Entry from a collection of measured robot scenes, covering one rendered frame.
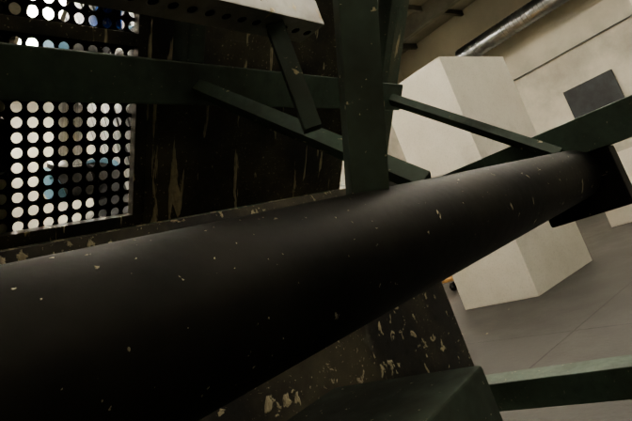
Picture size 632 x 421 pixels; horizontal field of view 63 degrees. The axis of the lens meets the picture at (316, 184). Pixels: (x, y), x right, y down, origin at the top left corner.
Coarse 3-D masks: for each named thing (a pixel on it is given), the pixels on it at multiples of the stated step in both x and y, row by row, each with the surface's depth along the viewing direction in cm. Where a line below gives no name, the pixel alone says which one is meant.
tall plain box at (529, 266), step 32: (448, 64) 364; (480, 64) 392; (416, 96) 379; (448, 96) 359; (480, 96) 375; (512, 96) 405; (416, 128) 384; (448, 128) 364; (512, 128) 387; (416, 160) 389; (448, 160) 368; (544, 224) 368; (576, 224) 396; (512, 256) 343; (544, 256) 353; (576, 256) 380; (480, 288) 366; (512, 288) 347; (544, 288) 340
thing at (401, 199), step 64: (576, 128) 127; (384, 192) 55; (448, 192) 62; (512, 192) 76; (576, 192) 104; (0, 256) 70; (64, 256) 30; (128, 256) 31; (192, 256) 33; (256, 256) 36; (320, 256) 40; (384, 256) 46; (448, 256) 57; (0, 320) 24; (64, 320) 25; (128, 320) 27; (192, 320) 30; (256, 320) 33; (320, 320) 39; (384, 320) 126; (448, 320) 147; (0, 384) 22; (64, 384) 24; (128, 384) 26; (192, 384) 30; (256, 384) 36; (320, 384) 103; (384, 384) 56; (448, 384) 48; (512, 384) 144; (576, 384) 133
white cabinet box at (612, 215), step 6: (624, 150) 524; (630, 150) 520; (624, 156) 524; (630, 156) 521; (624, 162) 525; (630, 162) 521; (624, 168) 526; (630, 168) 522; (630, 174) 523; (630, 180) 524; (630, 204) 528; (612, 210) 541; (618, 210) 537; (624, 210) 533; (630, 210) 529; (612, 216) 542; (618, 216) 538; (624, 216) 533; (630, 216) 530; (612, 222) 543; (618, 222) 539; (624, 222) 534; (630, 222) 530
